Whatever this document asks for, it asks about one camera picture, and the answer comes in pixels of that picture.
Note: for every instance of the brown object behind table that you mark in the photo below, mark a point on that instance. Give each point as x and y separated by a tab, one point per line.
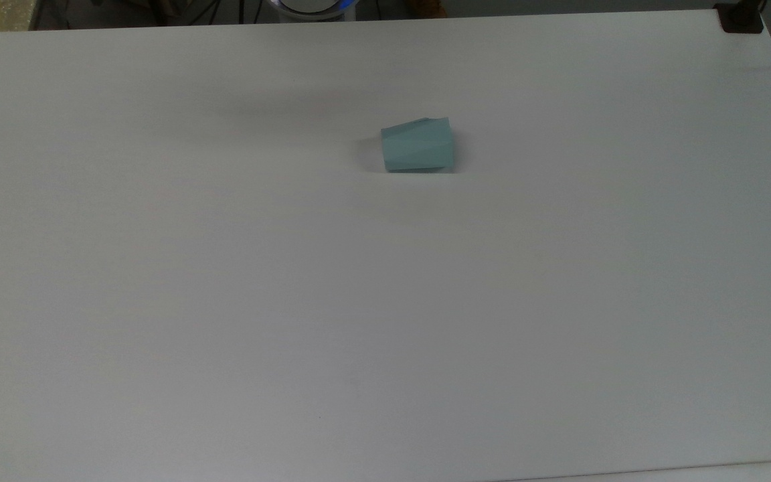
427	7

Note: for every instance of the white adjoining table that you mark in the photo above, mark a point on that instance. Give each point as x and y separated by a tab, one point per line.
693	472

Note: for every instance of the black table clamp mount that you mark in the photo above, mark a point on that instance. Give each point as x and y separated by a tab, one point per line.
739	20

